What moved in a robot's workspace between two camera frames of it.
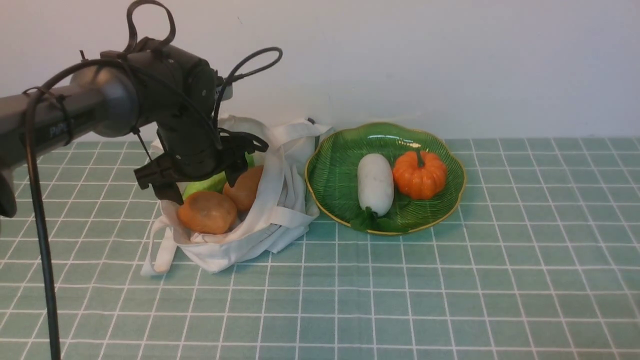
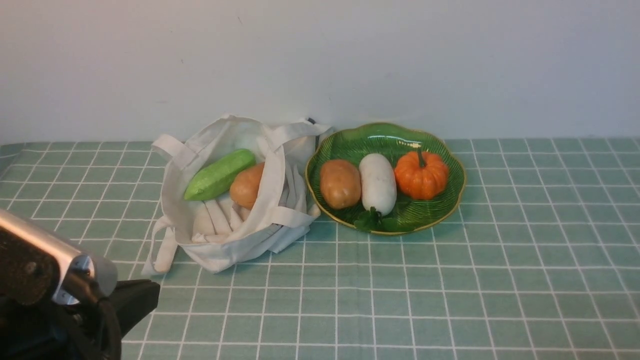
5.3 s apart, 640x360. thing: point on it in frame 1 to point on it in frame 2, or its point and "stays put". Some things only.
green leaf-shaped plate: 332,163 stays put
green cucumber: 217,184 stays put
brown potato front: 207,212 to 340,183
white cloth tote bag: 279,222 stays put
